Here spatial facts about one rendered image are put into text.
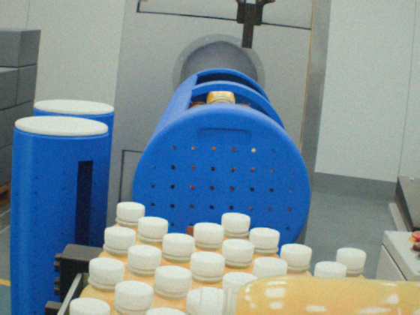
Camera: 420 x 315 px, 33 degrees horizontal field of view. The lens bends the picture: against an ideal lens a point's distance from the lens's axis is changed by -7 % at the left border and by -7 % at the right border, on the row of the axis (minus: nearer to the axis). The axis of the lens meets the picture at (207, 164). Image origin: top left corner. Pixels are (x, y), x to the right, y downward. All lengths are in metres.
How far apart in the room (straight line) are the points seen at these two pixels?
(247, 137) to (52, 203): 0.95
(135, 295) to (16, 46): 4.40
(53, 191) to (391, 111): 4.67
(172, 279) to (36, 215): 1.29
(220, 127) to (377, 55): 5.20
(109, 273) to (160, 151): 0.43
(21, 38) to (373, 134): 3.08
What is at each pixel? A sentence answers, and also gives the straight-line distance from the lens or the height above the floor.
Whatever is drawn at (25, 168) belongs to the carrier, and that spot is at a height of 0.92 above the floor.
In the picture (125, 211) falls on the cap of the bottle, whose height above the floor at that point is 1.10.
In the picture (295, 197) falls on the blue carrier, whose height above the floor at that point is 1.10.
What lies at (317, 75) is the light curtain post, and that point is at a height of 1.21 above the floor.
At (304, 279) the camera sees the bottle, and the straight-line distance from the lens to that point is 0.62.
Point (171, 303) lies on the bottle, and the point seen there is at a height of 1.07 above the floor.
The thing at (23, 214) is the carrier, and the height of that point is 0.79.
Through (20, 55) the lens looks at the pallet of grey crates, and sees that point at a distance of 5.10.
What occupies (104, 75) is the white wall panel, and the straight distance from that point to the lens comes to 6.59.
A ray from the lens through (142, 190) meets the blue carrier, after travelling 1.22.
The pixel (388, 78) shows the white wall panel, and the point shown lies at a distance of 6.37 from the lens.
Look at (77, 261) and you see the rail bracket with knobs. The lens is 1.15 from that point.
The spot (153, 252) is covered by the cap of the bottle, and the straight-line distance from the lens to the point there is 0.87.
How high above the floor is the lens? 1.38
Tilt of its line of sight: 11 degrees down
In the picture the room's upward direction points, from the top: 6 degrees clockwise
